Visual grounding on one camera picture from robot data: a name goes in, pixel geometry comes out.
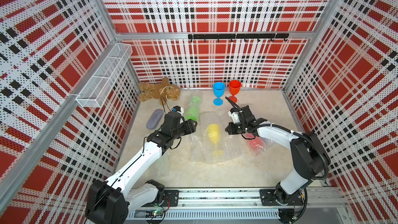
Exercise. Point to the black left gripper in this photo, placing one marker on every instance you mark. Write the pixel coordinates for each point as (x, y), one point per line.
(189, 126)

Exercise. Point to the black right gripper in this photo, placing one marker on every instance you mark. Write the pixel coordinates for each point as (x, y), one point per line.
(231, 130)

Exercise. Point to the pink red glass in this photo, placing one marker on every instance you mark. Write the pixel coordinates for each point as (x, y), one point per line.
(256, 145)

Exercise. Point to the yellow glass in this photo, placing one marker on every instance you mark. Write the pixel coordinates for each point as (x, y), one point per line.
(214, 135)

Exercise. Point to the clear bubble wrap sheet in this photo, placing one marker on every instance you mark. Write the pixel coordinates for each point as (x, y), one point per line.
(196, 149)
(229, 144)

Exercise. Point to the red wine glass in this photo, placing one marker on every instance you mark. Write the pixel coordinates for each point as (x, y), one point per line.
(234, 89)

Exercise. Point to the blue wine glass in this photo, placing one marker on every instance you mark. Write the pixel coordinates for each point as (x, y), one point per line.
(218, 90)

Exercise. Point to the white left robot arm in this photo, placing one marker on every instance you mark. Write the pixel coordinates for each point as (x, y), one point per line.
(110, 201)

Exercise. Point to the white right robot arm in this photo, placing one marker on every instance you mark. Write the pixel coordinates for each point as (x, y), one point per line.
(310, 160)

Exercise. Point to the wrapped bright green glass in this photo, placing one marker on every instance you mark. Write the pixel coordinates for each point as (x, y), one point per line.
(193, 110)

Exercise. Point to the brown teddy bear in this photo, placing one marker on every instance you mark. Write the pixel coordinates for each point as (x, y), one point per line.
(163, 91)

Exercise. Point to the wrapped pale green glass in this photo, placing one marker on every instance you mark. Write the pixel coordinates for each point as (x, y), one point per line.
(162, 166)

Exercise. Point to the green circuit board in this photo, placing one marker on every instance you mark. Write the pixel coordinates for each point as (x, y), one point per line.
(154, 214)

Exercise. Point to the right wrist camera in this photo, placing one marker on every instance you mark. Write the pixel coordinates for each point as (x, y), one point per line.
(234, 116)

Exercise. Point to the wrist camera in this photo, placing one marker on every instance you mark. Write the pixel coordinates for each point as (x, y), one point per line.
(178, 109)
(234, 116)

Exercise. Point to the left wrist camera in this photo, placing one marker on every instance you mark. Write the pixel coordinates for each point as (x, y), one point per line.
(178, 109)

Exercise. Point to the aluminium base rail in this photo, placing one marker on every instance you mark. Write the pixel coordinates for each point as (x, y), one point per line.
(249, 198)

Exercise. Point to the white wire mesh shelf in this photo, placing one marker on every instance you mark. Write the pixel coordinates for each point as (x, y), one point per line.
(99, 86)

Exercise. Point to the black wall hook rail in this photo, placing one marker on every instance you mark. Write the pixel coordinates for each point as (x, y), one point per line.
(270, 36)

